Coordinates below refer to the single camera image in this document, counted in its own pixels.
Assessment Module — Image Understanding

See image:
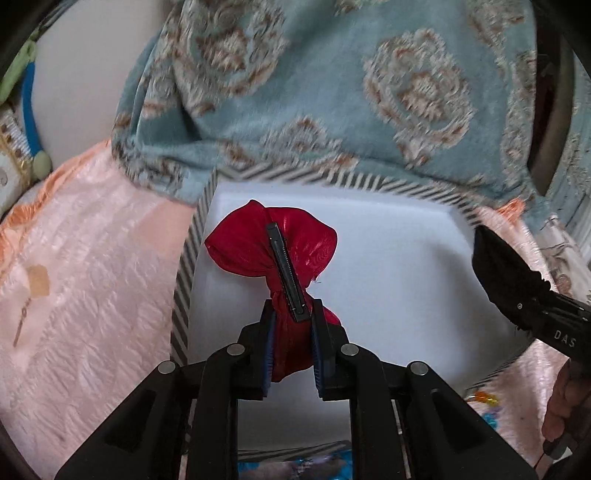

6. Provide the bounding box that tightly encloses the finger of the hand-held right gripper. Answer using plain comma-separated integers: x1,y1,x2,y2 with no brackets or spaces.
503,288,591,366

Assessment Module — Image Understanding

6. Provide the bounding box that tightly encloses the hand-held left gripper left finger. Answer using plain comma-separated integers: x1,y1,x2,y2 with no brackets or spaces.
55,299,278,480

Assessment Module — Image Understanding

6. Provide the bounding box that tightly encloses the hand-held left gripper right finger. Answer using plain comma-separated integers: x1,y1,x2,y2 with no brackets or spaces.
310,298,539,480

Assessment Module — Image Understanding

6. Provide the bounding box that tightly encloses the black scrunchie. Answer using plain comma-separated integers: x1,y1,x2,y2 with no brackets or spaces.
472,224,555,326

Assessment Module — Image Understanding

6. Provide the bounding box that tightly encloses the red satin hair bow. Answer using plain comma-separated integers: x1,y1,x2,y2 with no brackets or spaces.
204,199,348,384

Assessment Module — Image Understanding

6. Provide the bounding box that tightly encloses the striped cardboard box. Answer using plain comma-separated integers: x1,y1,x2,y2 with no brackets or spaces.
171,164,532,460

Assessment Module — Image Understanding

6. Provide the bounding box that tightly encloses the person's right hand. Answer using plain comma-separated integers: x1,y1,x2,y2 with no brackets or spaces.
541,362,583,445

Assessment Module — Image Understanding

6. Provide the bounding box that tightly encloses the pale blue patterned fabric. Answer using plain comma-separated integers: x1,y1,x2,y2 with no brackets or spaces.
526,134,591,303

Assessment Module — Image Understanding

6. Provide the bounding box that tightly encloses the peach embroidered bedspread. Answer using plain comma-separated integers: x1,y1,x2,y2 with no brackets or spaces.
0,141,573,480

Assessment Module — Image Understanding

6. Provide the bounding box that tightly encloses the blue patterned blanket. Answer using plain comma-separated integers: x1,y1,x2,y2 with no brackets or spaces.
111,0,548,232

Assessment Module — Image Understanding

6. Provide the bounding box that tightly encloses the beige patterned cushion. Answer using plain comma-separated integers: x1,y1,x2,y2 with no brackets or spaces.
0,102,43,217

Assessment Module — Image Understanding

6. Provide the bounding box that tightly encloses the green and blue plush toy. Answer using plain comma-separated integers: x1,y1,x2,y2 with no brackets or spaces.
0,37,54,182

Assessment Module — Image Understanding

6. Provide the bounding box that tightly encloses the rainbow bead bracelet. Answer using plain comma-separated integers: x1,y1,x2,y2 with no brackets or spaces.
465,390,505,416

